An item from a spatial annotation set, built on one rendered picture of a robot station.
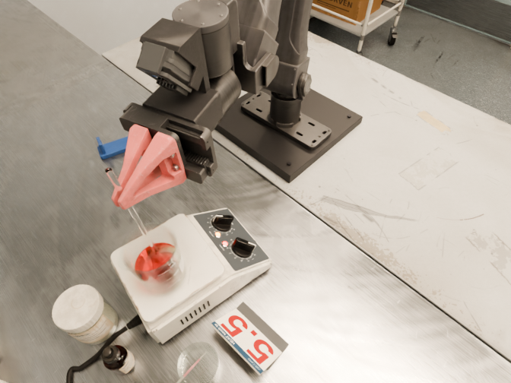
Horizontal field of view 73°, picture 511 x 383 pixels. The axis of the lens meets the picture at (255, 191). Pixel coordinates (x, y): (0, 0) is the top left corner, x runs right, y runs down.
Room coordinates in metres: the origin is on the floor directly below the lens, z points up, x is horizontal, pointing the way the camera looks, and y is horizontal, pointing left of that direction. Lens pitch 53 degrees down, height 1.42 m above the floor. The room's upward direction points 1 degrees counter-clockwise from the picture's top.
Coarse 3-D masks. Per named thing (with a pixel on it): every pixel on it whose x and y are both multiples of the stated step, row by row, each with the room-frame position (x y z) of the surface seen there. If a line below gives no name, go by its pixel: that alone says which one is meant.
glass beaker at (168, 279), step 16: (144, 224) 0.22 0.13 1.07; (160, 224) 0.22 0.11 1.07; (128, 240) 0.20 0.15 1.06; (144, 240) 0.21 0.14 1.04; (160, 240) 0.22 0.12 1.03; (176, 240) 0.20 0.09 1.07; (128, 256) 0.19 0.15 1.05; (176, 256) 0.18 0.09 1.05; (144, 272) 0.16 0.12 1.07; (160, 272) 0.16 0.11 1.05; (176, 272) 0.17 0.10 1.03; (144, 288) 0.17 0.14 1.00; (160, 288) 0.16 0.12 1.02; (176, 288) 0.17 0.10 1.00
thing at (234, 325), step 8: (232, 312) 0.16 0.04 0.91; (224, 320) 0.15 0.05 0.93; (232, 320) 0.15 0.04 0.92; (240, 320) 0.15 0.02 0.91; (224, 328) 0.13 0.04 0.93; (232, 328) 0.14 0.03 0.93; (240, 328) 0.14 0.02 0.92; (248, 328) 0.14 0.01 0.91; (232, 336) 0.12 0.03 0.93; (240, 336) 0.13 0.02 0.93; (248, 336) 0.13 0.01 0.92; (256, 336) 0.13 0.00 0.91; (240, 344) 0.11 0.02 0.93; (248, 344) 0.12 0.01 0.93; (256, 344) 0.12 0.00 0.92; (264, 344) 0.12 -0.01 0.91; (248, 352) 0.10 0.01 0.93; (256, 352) 0.11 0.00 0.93; (264, 352) 0.11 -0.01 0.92; (272, 352) 0.11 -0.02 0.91; (256, 360) 0.09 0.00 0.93; (264, 360) 0.10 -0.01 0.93
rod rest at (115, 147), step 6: (120, 138) 0.53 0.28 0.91; (126, 138) 0.53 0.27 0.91; (102, 144) 0.50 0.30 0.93; (108, 144) 0.51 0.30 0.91; (114, 144) 0.51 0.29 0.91; (120, 144) 0.51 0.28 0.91; (126, 144) 0.51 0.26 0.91; (102, 150) 0.48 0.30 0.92; (108, 150) 0.49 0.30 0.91; (114, 150) 0.49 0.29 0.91; (120, 150) 0.50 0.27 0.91; (102, 156) 0.48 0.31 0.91; (108, 156) 0.48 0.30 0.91
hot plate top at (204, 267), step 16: (176, 224) 0.27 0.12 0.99; (192, 224) 0.27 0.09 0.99; (192, 240) 0.24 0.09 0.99; (112, 256) 0.22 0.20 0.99; (192, 256) 0.22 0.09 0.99; (208, 256) 0.22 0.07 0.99; (128, 272) 0.19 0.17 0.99; (192, 272) 0.19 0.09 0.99; (208, 272) 0.19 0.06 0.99; (128, 288) 0.17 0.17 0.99; (192, 288) 0.17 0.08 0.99; (144, 304) 0.15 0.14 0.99; (160, 304) 0.15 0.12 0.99; (176, 304) 0.15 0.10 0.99; (144, 320) 0.13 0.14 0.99
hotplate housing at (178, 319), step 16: (224, 208) 0.33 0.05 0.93; (208, 240) 0.25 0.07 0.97; (224, 272) 0.20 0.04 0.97; (240, 272) 0.21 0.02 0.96; (256, 272) 0.22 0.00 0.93; (208, 288) 0.18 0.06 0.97; (224, 288) 0.18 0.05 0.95; (240, 288) 0.20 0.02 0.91; (192, 304) 0.16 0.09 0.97; (208, 304) 0.17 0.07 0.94; (160, 320) 0.14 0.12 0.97; (176, 320) 0.14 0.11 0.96; (192, 320) 0.15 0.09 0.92; (160, 336) 0.12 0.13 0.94
